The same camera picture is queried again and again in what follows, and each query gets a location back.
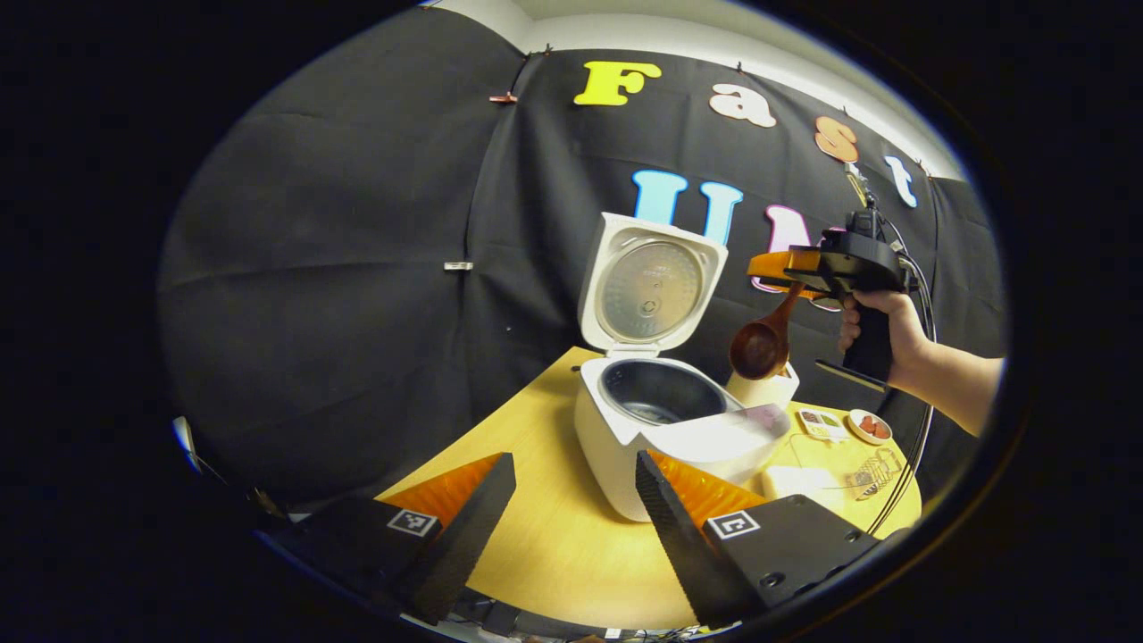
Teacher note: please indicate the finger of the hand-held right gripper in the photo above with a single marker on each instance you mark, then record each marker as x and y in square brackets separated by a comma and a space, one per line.
[813, 291]
[777, 263]

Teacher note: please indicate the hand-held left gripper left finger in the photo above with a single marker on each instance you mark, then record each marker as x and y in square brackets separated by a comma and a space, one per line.
[473, 527]

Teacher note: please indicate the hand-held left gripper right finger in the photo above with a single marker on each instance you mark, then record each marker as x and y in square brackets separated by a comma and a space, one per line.
[670, 527]

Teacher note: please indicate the brown wooden spoon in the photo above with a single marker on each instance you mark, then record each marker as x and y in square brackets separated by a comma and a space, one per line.
[759, 348]

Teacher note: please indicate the white rice cooker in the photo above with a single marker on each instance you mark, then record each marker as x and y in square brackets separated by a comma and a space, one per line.
[607, 429]

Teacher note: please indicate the clear box of white rice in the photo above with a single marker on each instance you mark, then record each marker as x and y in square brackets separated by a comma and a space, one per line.
[795, 482]

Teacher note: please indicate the white toaster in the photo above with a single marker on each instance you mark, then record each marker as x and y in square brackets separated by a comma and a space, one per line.
[768, 391]

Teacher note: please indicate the white divided dish of beans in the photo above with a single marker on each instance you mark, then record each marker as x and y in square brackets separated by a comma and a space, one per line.
[821, 427]

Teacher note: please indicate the white round plate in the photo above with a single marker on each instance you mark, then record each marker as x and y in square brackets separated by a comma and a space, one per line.
[854, 427]

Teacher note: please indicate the row of small black clips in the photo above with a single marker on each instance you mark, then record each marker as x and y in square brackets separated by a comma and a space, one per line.
[739, 66]

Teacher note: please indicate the red cloth clip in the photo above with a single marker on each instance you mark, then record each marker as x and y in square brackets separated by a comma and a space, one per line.
[503, 97]

